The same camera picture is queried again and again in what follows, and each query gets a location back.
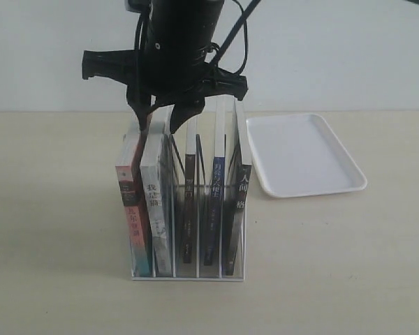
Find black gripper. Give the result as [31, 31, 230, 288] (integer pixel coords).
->
[82, 50, 248, 134]

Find blue spine moon book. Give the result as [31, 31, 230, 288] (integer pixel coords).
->
[203, 96, 228, 267]

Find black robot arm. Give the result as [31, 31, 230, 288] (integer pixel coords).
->
[82, 1, 248, 133]

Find white grey spine book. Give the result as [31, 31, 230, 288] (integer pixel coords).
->
[140, 107, 172, 276]

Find red teal spine book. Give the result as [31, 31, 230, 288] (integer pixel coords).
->
[115, 119, 152, 277]

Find black spine book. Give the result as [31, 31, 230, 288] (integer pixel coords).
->
[223, 100, 252, 276]

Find dark brown spine book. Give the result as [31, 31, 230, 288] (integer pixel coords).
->
[182, 118, 198, 264]

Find white plastic tray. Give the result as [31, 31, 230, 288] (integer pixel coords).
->
[247, 113, 367, 199]

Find black cable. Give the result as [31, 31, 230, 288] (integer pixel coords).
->
[205, 0, 263, 75]

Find white wire book rack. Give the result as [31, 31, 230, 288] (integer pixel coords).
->
[128, 94, 248, 282]

